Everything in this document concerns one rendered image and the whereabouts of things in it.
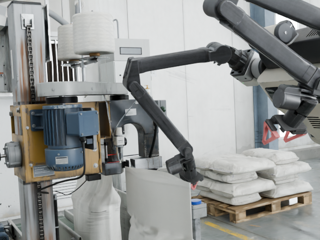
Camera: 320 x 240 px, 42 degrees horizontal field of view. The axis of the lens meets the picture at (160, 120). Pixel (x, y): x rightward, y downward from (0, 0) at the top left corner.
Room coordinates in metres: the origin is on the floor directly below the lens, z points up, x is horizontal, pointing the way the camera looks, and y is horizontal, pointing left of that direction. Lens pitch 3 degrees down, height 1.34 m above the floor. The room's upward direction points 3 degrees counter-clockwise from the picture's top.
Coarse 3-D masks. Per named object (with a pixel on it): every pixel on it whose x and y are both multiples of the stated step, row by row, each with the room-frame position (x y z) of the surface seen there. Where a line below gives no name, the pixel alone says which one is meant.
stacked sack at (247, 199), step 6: (204, 192) 4.82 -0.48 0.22; (210, 192) 4.73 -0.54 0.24; (210, 198) 4.74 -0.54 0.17; (216, 198) 4.63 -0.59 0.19; (222, 198) 4.53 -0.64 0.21; (228, 198) 4.46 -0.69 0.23; (234, 198) 4.43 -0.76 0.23; (240, 198) 4.45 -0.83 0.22; (246, 198) 4.49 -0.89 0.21; (252, 198) 4.52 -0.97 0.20; (258, 198) 4.56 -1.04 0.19; (234, 204) 4.39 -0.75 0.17; (240, 204) 4.44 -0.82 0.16
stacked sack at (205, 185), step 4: (204, 176) 4.99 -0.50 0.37; (204, 180) 4.76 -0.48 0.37; (208, 180) 4.73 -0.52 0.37; (212, 180) 4.72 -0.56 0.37; (216, 180) 4.71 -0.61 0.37; (192, 184) 4.89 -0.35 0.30; (200, 184) 4.77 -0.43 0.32; (204, 184) 4.72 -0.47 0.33; (208, 184) 4.67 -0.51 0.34; (196, 188) 4.85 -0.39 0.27; (200, 188) 4.77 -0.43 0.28; (204, 188) 4.71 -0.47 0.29; (208, 188) 4.65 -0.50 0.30
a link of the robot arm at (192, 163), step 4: (180, 160) 1.82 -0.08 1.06; (184, 160) 1.82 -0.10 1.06; (188, 160) 1.82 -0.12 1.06; (192, 160) 1.82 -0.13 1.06; (184, 164) 1.83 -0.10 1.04; (188, 164) 1.82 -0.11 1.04; (192, 164) 1.83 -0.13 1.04; (184, 168) 1.84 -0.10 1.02; (188, 168) 1.83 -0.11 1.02; (192, 168) 1.84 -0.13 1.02
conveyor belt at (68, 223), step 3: (60, 216) 3.50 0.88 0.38; (63, 216) 3.50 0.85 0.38; (60, 219) 3.41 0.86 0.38; (63, 219) 3.41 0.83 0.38; (66, 219) 3.41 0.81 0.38; (63, 222) 3.31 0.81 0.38; (66, 222) 3.31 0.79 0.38; (69, 222) 3.31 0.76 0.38; (18, 225) 3.29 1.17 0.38; (69, 225) 3.23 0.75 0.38; (72, 225) 3.22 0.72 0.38; (18, 228) 3.22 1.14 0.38; (72, 228) 3.15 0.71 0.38
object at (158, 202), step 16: (128, 176) 1.79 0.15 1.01; (144, 176) 1.58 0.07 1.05; (160, 176) 1.66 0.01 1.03; (128, 192) 1.80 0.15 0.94; (144, 192) 1.58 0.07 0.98; (160, 192) 1.51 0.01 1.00; (176, 192) 1.46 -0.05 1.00; (128, 208) 1.81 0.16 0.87; (144, 208) 1.59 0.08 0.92; (160, 208) 1.51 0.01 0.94; (176, 208) 1.46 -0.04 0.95; (144, 224) 1.59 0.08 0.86; (160, 224) 1.52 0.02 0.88; (176, 224) 1.47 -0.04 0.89
